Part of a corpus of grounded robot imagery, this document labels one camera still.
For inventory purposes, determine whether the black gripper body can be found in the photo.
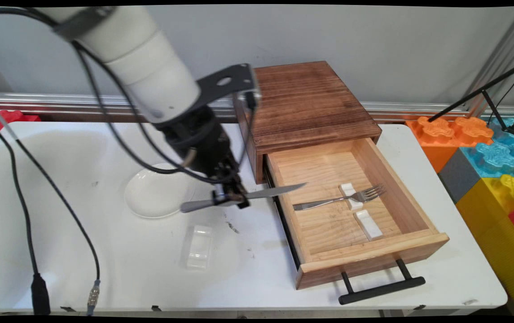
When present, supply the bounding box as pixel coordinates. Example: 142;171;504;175
155;106;239;181

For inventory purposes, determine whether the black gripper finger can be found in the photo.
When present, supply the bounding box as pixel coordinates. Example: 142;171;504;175
211;179;231;205
224;168;251;209

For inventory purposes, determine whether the silver table knife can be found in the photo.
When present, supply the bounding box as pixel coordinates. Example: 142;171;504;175
180;183;308;214

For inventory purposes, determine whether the long white cutlery rest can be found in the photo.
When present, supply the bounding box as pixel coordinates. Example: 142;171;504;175
186;225;214;270

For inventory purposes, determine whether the white round plate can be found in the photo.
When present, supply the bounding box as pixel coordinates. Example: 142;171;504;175
124;162;197;219

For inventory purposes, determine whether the silver fork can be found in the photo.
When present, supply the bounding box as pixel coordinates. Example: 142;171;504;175
293;183;387;211

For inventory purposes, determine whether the light wooden drawer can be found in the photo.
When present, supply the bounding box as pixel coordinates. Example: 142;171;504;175
264;137;450;290

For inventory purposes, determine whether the dark wooden cabinet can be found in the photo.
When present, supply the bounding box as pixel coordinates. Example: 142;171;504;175
234;61;382;184

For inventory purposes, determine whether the small white cutlery rest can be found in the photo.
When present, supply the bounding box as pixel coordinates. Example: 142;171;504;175
339;183;364;211
354;210;383;241

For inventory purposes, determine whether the orange foam block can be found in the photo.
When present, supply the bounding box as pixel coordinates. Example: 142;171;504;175
406;116;495;174

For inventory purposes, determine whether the yellow foam block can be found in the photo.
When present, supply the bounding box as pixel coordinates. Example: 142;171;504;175
456;174;514;317

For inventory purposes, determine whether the black tripod stand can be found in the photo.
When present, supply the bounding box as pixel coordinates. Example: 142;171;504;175
427;58;514;138

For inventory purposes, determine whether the blue foam block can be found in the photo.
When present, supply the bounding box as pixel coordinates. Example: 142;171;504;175
461;118;514;179

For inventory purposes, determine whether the black drawer slide rail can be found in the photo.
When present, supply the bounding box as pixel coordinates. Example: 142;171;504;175
262;161;302;271

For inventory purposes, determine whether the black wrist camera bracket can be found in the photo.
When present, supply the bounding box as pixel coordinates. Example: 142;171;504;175
194;63;261;113

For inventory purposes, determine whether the aluminium rail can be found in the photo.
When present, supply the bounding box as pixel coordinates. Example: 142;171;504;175
0;93;514;122

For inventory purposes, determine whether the thin black cable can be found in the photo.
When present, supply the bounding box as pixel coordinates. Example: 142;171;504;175
0;96;101;316

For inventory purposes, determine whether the black drawer handle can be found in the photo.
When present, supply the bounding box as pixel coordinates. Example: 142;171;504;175
338;259;426;306

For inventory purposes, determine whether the thick black cable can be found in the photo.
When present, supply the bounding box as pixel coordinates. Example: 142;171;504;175
0;101;52;315

